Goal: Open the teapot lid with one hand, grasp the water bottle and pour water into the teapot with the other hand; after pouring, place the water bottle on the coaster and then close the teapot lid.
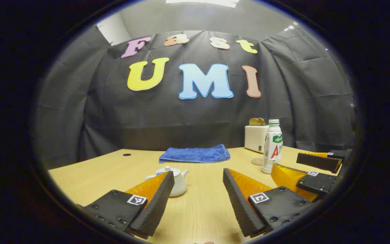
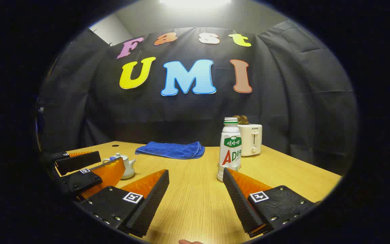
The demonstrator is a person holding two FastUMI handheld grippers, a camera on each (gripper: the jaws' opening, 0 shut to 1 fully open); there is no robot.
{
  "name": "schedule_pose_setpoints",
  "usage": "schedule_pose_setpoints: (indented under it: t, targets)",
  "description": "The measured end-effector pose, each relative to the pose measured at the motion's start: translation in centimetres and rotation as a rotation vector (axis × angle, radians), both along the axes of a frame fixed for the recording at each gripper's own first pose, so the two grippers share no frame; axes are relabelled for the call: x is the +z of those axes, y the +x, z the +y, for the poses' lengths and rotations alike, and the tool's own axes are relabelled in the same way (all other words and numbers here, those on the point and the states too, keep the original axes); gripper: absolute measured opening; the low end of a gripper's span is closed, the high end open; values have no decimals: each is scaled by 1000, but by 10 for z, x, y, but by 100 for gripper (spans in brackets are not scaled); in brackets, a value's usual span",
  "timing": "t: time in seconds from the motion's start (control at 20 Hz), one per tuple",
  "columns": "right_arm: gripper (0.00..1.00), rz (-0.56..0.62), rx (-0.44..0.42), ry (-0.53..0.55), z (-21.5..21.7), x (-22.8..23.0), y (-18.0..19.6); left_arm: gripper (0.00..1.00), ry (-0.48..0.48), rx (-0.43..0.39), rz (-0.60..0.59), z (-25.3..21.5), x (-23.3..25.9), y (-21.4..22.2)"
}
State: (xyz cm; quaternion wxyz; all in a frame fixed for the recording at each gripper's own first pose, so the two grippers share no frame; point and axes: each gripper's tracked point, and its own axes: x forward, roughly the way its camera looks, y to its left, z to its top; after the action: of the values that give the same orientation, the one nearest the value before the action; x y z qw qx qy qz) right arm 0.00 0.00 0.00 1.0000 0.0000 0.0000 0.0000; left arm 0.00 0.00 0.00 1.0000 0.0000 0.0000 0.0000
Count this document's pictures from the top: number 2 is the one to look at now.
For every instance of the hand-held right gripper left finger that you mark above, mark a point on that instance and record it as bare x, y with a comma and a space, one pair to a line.
154, 200

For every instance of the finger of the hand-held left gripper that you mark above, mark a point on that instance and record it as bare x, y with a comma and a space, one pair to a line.
80, 181
80, 162

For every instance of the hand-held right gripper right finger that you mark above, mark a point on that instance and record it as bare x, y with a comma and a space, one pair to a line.
237, 200

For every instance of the white teacup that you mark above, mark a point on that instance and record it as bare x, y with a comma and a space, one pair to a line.
129, 169

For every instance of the white water bottle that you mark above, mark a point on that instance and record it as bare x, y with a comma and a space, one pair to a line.
229, 149

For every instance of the blue towel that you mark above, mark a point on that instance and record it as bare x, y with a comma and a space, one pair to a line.
171, 149

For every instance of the white toaster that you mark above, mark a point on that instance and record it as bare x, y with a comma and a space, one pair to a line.
252, 140

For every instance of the brown bread slices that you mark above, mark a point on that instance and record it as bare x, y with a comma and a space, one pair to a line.
241, 119

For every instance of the black backdrop cloth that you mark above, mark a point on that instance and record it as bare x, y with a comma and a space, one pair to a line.
283, 101

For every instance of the ceiling light panel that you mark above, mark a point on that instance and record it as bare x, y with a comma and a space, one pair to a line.
195, 2

